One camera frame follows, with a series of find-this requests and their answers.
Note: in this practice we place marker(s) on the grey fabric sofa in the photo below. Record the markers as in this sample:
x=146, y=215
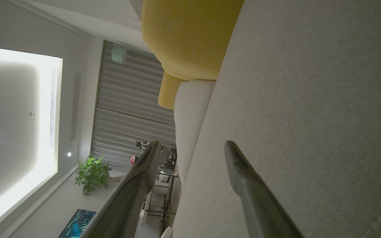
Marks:
x=309, y=99

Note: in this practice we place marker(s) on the green potted plant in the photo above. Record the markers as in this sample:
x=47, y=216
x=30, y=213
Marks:
x=93, y=173

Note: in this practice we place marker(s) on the black metal shelf rack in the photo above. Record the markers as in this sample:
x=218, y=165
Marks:
x=167, y=178

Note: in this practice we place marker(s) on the white round wall device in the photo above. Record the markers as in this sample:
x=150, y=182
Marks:
x=119, y=54

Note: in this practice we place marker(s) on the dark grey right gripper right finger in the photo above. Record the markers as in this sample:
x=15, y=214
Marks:
x=259, y=205

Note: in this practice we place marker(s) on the cream white cushion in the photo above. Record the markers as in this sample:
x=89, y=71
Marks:
x=190, y=119

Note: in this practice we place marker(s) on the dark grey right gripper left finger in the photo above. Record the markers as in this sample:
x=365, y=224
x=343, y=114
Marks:
x=127, y=198

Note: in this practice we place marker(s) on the grey pleated curtain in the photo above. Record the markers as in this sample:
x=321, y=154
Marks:
x=127, y=105

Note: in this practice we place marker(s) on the television screen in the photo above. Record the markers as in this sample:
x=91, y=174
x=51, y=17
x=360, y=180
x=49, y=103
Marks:
x=78, y=224

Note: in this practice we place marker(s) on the yellow cushion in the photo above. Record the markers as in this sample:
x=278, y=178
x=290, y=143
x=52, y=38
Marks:
x=187, y=36

